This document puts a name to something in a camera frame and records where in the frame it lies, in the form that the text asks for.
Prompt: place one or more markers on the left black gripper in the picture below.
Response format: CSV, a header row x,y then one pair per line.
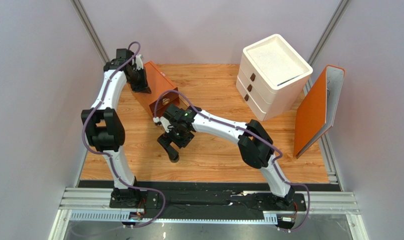
x,y
144,87

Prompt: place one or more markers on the white three-drawer cabinet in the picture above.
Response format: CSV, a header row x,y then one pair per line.
x,y
271,76

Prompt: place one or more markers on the aluminium frame rail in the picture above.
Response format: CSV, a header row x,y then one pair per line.
x,y
93,204

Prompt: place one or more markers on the black round compact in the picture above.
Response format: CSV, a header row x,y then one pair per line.
x,y
175,159

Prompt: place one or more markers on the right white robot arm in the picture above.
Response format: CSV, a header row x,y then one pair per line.
x,y
255,145

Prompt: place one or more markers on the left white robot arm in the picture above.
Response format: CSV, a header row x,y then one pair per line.
x,y
103,132

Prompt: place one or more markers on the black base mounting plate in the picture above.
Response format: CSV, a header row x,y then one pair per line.
x,y
200,200

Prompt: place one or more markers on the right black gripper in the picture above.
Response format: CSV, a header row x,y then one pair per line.
x,y
174,141

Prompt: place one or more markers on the orange binder folder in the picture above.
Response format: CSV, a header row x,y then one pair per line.
x,y
316,113

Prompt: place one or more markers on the orange drawer box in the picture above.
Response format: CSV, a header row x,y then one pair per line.
x,y
158,83

